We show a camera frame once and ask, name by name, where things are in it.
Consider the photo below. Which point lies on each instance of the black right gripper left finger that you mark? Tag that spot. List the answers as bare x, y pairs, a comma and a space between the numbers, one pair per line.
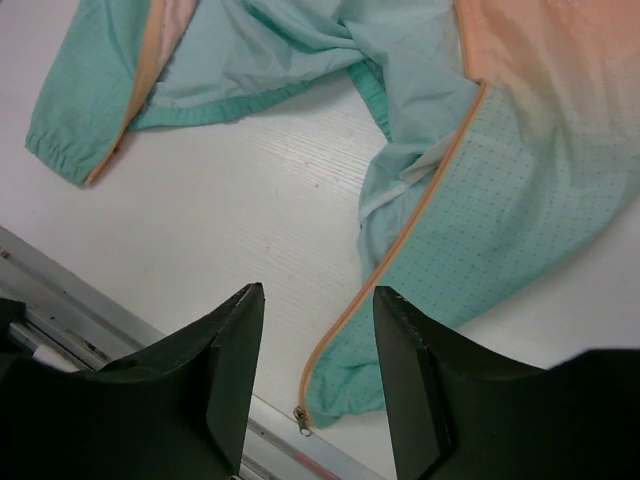
177, 409

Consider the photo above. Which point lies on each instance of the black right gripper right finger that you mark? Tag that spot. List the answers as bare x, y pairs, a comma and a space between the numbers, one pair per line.
458, 410

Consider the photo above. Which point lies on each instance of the metal zipper slider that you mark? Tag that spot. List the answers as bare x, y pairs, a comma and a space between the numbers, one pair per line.
303, 421

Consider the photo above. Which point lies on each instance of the orange and teal jacket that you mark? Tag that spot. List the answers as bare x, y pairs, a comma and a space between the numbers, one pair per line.
512, 133

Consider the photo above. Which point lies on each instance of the aluminium table edge rail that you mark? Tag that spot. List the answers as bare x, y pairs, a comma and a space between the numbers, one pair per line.
120, 292

